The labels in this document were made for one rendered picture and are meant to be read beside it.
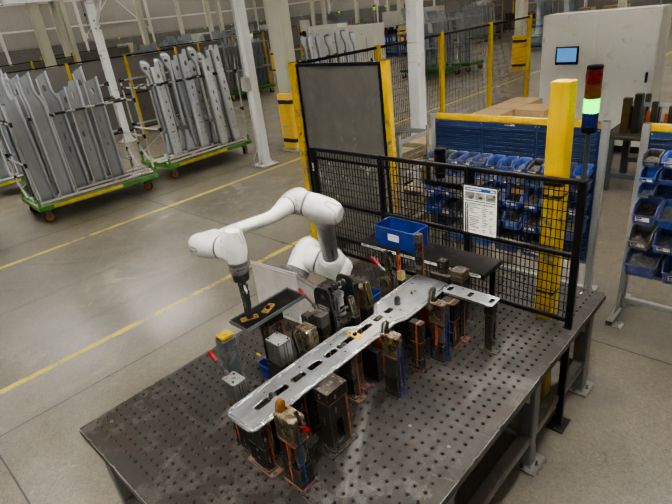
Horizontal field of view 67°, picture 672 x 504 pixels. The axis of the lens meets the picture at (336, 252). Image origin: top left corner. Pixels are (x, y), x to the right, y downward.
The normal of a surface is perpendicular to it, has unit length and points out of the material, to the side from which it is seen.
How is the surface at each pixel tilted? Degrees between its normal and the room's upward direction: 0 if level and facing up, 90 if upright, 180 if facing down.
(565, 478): 0
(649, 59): 90
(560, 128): 90
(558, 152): 90
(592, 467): 0
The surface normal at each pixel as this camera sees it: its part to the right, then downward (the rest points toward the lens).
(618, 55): -0.68, 0.38
